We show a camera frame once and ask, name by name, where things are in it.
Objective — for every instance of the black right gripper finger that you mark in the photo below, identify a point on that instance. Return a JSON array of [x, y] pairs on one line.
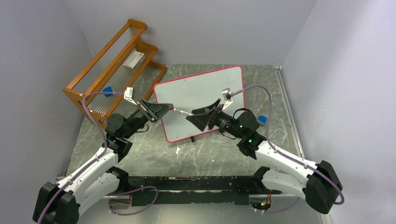
[[200, 121], [206, 108]]

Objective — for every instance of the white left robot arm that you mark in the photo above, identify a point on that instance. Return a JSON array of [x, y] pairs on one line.
[[66, 201]]

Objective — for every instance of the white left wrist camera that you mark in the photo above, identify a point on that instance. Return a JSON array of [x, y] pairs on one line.
[[129, 94]]

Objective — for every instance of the pink-framed whiteboard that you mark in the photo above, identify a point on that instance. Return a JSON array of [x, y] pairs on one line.
[[192, 92]]

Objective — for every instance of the white red box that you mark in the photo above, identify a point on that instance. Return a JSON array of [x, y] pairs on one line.
[[134, 60]]

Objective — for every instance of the blue eraser block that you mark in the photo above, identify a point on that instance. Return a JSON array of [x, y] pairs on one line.
[[108, 91]]

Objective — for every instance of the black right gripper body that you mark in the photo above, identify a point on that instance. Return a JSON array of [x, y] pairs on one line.
[[215, 119]]

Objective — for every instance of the aluminium frame rail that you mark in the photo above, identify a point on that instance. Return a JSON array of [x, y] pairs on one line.
[[290, 116]]

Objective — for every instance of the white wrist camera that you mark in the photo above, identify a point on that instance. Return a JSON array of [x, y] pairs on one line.
[[129, 94], [227, 94]]

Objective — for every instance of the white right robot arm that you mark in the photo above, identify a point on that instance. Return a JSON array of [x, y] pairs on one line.
[[316, 183]]

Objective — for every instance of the red white marker pen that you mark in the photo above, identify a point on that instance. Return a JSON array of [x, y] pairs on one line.
[[181, 111]]

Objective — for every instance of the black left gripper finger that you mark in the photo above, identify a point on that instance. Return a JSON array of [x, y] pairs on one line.
[[157, 114], [150, 105]]

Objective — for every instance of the orange wooden rack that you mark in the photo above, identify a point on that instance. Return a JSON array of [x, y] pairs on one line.
[[107, 69]]

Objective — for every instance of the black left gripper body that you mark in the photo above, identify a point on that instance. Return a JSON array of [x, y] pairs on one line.
[[143, 108]]

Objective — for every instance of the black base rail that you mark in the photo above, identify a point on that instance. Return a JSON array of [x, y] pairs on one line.
[[238, 190]]

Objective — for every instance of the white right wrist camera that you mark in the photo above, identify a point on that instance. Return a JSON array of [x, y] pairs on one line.
[[227, 94]]

